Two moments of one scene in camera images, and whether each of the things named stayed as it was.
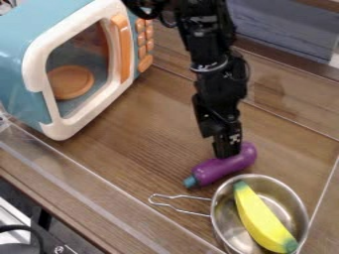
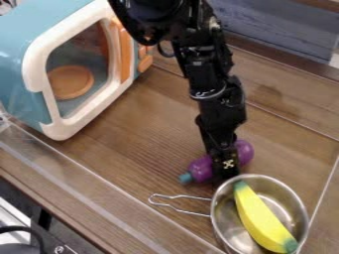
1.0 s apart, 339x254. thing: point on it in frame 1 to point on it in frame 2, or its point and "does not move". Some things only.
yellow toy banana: (260, 219) does not move
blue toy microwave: (70, 57) does not move
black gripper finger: (228, 142) to (225, 163)
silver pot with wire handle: (233, 234) does not move
